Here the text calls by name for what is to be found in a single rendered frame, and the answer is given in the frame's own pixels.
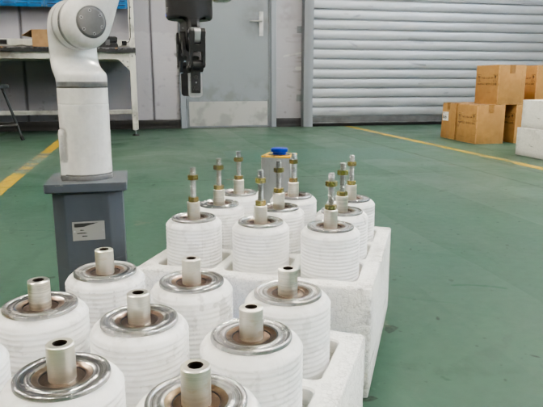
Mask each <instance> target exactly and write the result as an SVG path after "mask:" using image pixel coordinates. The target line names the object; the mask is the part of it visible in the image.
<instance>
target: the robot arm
mask: <svg viewBox="0 0 543 407"><path fill-rule="evenodd" d="M230 1H232V0H165V6H166V19H168V20H170V21H174V22H179V24H180V26H179V33H176V36H175V39H176V50H177V68H178V69H179V72H180V73H181V74H180V77H181V95H182V96H190V97H201V96H202V94H203V90H202V73H200V72H203V71H204V68H205V66H206V62H205V34H206V31H205V28H202V27H200V22H208V21H210V20H212V18H213V2H230ZM118 3H119V0H63V1H60V2H58V3H57V4H55V5H54V6H53V7H52V8H51V10H50V12H49V13H48V20H47V33H48V49H49V56H50V63H51V68H52V71H53V74H54V77H55V79H56V85H57V105H58V117H59V128H60V129H59V130H58V133H57V135H58V142H59V153H60V163H61V181H77V182H85V181H97V180H104V179H108V178H112V177H113V174H112V146H111V132H110V117H109V103H108V88H107V75H106V73H105V72H104V71H103V70H102V68H101V67H100V65H99V61H98V55H97V47H98V46H100V45H101V44H102V43H104V42H105V40H106V39H107V38H108V36H109V34H110V31H111V29H112V24H113V21H114V18H115V15H116V9H117V6H118ZM184 61H186V62H184Z"/></svg>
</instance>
